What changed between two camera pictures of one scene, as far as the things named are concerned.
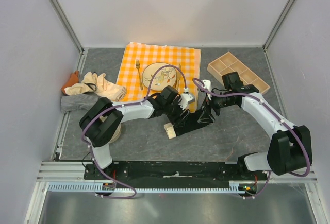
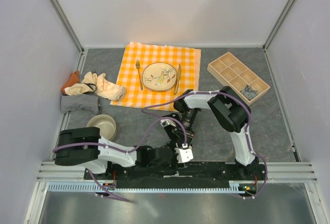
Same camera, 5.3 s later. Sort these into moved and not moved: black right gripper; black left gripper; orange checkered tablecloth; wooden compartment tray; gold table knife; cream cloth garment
Moved: black left gripper; black right gripper
Not moved: wooden compartment tray; orange checkered tablecloth; cream cloth garment; gold table knife
